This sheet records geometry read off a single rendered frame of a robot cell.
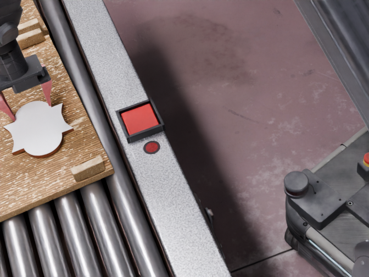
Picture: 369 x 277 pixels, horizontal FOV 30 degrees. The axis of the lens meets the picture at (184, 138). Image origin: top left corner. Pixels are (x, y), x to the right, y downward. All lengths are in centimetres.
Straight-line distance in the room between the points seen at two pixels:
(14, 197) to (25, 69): 23
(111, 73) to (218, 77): 126
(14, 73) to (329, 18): 75
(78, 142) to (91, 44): 29
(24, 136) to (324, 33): 78
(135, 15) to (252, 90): 67
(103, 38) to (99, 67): 9
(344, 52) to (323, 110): 187
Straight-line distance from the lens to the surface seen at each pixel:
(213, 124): 249
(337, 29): 64
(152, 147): 127
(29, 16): 158
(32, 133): 132
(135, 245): 116
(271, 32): 281
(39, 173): 127
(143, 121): 130
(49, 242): 120
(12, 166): 130
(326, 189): 196
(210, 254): 113
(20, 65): 128
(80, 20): 157
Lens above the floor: 190
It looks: 50 degrees down
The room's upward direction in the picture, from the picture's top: 11 degrees counter-clockwise
